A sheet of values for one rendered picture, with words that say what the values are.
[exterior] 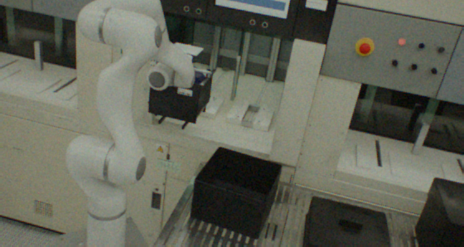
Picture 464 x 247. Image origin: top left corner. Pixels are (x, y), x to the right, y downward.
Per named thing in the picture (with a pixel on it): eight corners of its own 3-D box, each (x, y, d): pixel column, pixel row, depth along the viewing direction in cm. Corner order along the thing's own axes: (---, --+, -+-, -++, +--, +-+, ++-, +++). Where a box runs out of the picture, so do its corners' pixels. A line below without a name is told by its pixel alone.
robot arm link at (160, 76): (183, 60, 170) (160, 55, 171) (171, 71, 158) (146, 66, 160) (181, 81, 174) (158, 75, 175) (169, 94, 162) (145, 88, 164)
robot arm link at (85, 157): (116, 225, 138) (118, 157, 127) (60, 209, 140) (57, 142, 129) (132, 201, 148) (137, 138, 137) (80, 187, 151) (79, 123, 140)
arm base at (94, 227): (84, 282, 140) (84, 235, 132) (69, 241, 154) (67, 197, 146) (143, 263, 150) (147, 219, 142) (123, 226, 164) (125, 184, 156)
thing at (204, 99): (143, 120, 195) (147, 49, 181) (161, 102, 213) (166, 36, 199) (198, 133, 191) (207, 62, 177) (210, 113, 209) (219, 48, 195)
